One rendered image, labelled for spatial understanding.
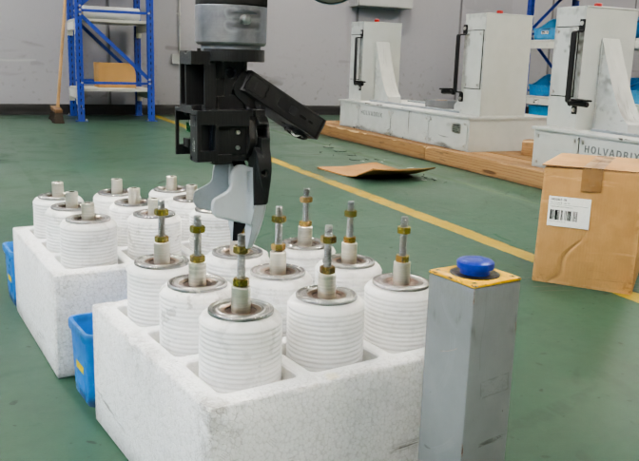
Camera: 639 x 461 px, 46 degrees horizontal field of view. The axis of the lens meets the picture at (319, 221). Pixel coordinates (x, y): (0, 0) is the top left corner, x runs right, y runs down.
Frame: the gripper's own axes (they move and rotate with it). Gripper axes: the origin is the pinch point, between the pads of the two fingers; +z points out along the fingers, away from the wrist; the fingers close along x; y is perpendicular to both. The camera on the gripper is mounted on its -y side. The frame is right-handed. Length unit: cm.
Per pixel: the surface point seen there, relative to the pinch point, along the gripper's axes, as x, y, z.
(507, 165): -194, -218, 27
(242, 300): 1.0, 0.9, 7.6
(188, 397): 3.4, 8.2, 16.9
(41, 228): -76, 11, 15
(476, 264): 17.0, -18.8, 1.5
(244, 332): 4.5, 2.2, 10.0
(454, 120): -252, -231, 11
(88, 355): -34.4, 10.8, 25.6
